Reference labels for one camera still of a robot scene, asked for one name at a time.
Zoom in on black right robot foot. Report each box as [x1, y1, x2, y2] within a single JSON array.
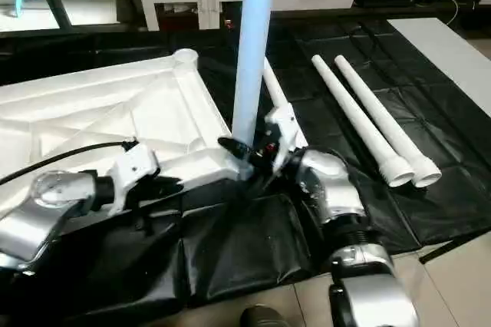
[[239, 303, 294, 327]]

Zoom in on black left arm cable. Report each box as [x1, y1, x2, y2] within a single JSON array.
[[0, 138, 140, 187]]

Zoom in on black work mat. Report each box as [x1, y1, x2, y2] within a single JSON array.
[[0, 16, 491, 320]]

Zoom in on white plastic table top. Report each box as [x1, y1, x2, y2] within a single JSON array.
[[0, 48, 255, 222]]

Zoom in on white plastic table leg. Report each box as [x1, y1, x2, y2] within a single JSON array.
[[229, 0, 279, 148], [333, 54, 444, 189], [262, 58, 308, 148], [310, 54, 416, 189]]

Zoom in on white flat board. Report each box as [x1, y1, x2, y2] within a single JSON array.
[[387, 18, 491, 98]]

